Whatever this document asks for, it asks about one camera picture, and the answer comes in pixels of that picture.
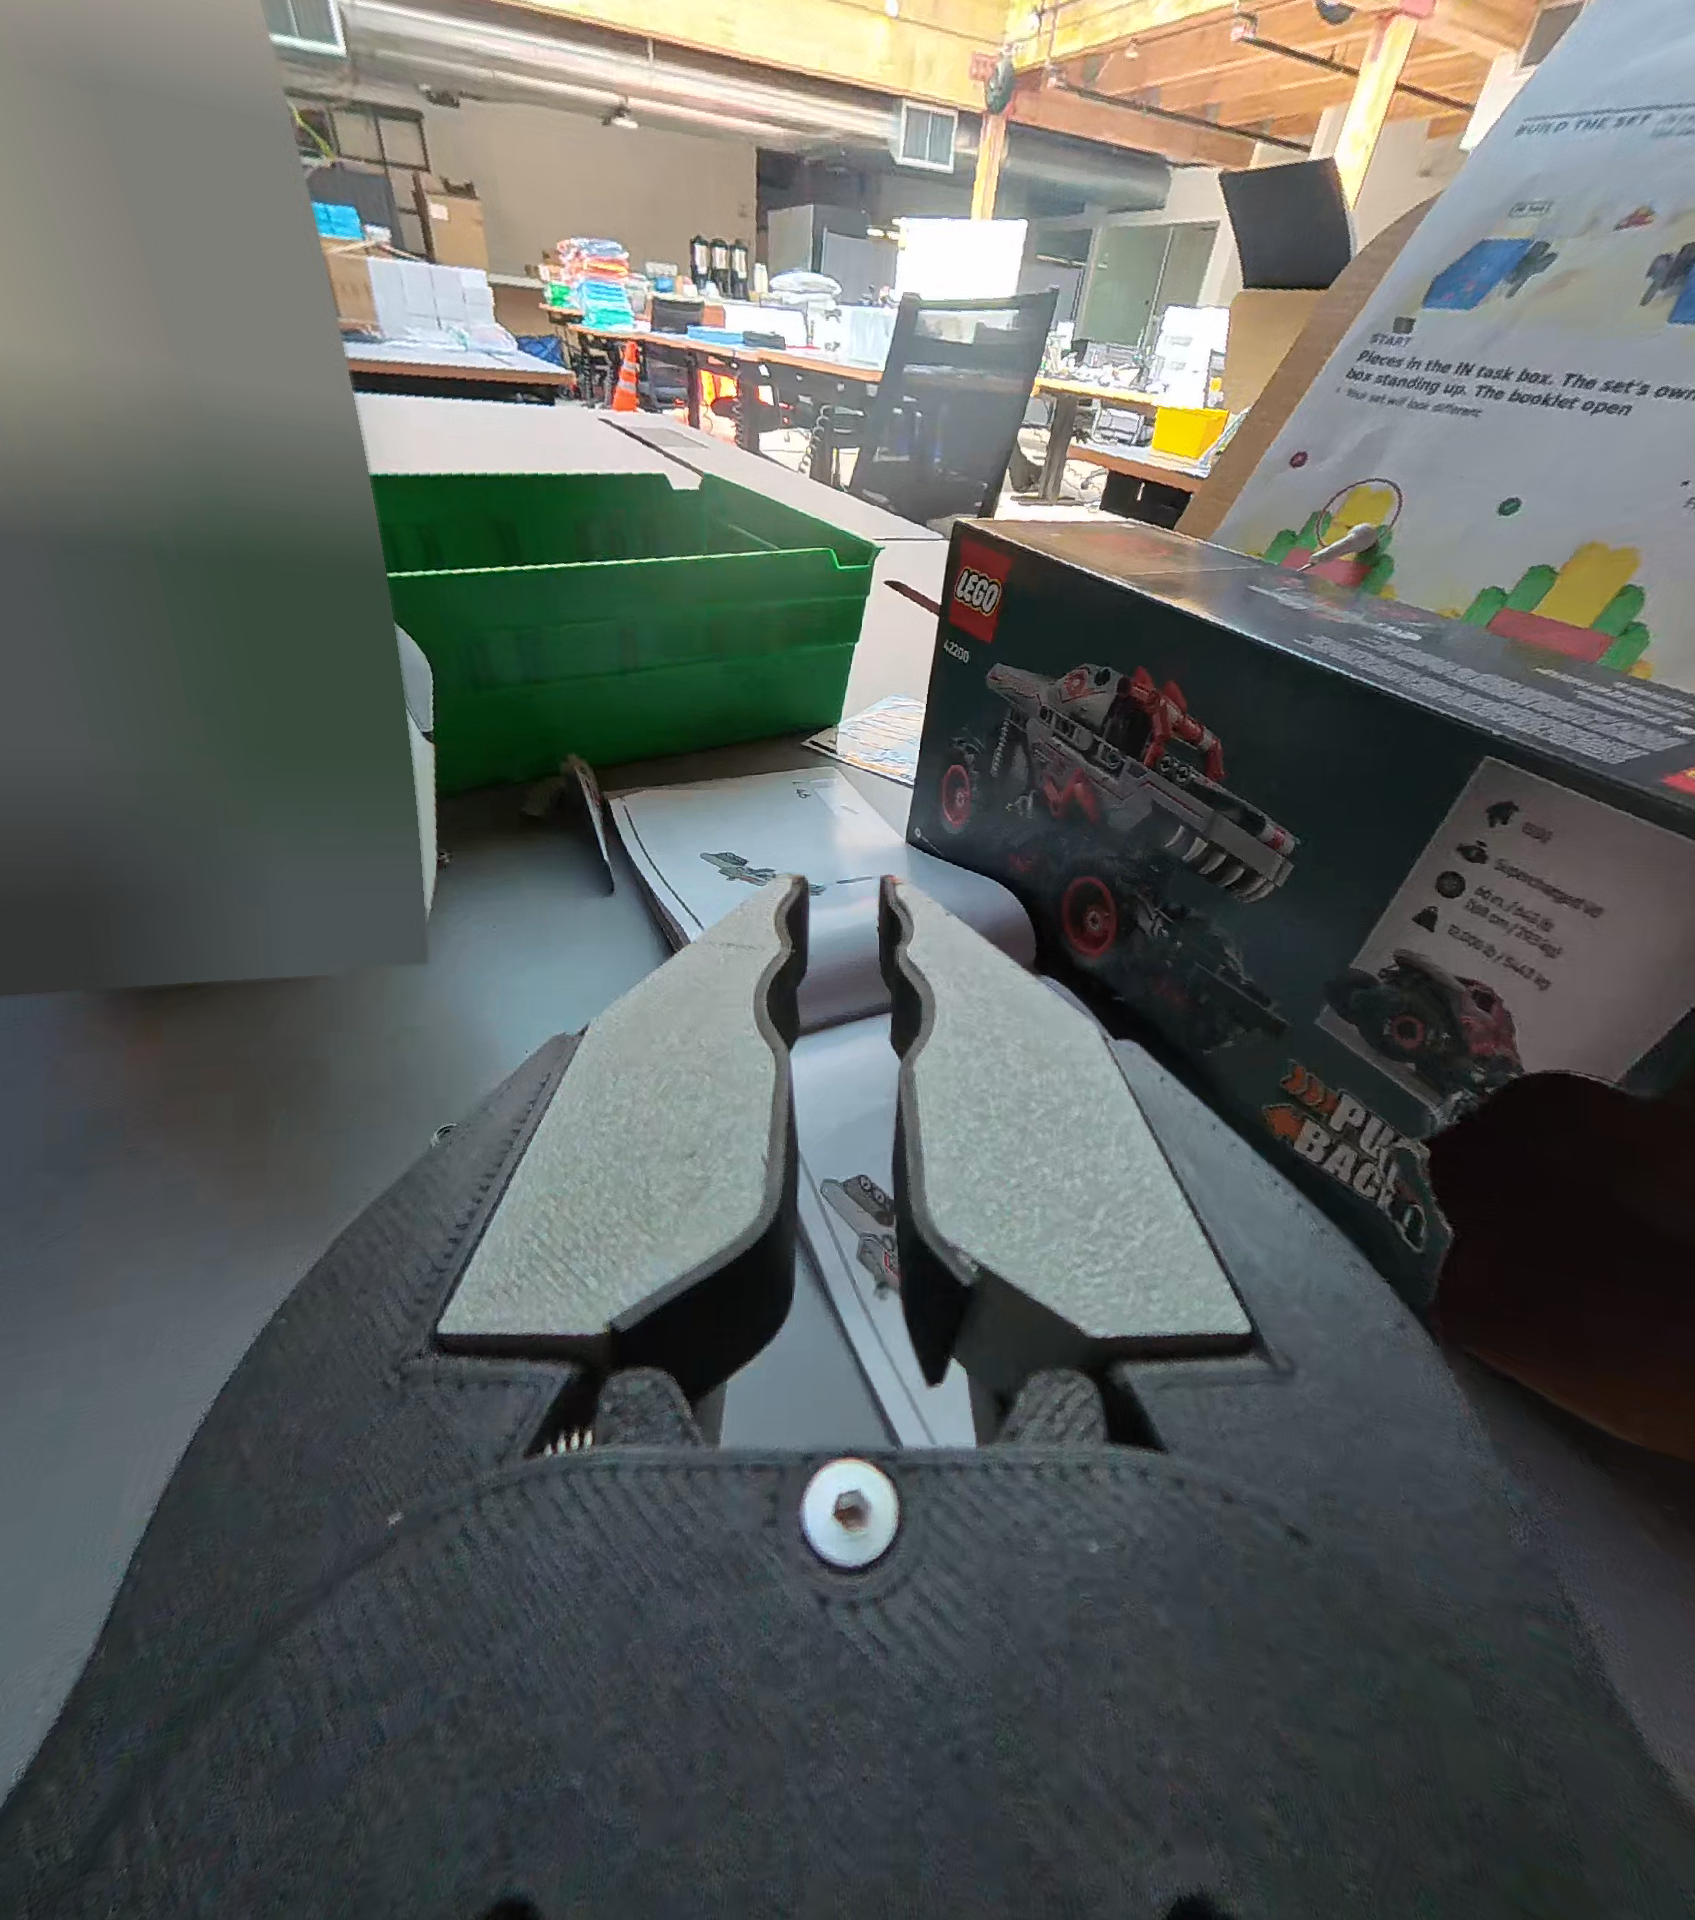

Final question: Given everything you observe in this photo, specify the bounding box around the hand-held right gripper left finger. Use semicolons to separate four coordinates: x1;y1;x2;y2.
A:
440;878;811;1401

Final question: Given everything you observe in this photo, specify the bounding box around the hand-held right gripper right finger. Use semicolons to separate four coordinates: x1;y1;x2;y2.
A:
875;878;1256;1395

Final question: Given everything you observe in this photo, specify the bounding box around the lego instruction booklet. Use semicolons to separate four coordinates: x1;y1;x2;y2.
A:
524;751;1041;1447

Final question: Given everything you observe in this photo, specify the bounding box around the lego sticker sheet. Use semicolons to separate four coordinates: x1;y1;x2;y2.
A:
805;697;925;785

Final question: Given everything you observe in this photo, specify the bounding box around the dark lego set box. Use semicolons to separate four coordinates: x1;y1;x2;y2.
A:
903;521;1695;1474

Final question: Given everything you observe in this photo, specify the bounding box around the green plastic bin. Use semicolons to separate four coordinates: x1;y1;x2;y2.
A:
375;473;881;795

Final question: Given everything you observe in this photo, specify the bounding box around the black chair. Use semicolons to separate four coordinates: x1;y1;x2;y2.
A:
846;285;1060;522

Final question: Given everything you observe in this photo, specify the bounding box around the long wooden work table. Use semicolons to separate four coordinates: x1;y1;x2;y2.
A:
629;321;1235;496

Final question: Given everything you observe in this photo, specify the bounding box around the brown cardboard board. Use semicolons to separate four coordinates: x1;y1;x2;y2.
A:
1179;192;1447;543

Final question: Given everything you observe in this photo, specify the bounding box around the stack of colourful packets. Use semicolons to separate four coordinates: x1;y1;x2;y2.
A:
548;239;629;335

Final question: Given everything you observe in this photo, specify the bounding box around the stack of white boxes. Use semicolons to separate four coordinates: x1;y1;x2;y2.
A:
367;253;501;342

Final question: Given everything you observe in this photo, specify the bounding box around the black square panel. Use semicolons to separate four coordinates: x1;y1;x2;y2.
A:
1215;159;1353;292

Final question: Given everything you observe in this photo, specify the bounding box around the white printed instruction poster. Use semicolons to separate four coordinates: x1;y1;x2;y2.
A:
1215;0;1695;751

